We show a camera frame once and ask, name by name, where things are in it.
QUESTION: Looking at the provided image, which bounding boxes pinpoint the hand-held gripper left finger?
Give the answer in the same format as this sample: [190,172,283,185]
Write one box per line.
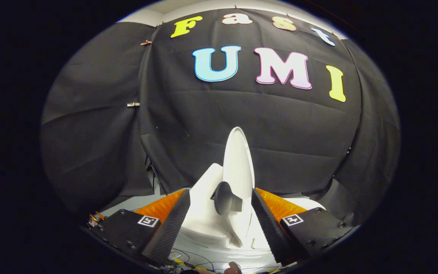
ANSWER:
[83,189,191,267]

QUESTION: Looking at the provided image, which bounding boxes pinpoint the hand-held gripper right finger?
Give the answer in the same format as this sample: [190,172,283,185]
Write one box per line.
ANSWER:
[251,188,359,267]

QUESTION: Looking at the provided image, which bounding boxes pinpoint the grey lid handle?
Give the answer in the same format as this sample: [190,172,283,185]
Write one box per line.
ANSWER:
[210,182,244,216]

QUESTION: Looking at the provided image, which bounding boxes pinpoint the bundle of thin cables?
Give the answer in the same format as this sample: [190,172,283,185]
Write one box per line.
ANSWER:
[166,248,280,274]

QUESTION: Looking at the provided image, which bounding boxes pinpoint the coloured wires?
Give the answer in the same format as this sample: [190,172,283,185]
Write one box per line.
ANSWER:
[87,211,106,229]

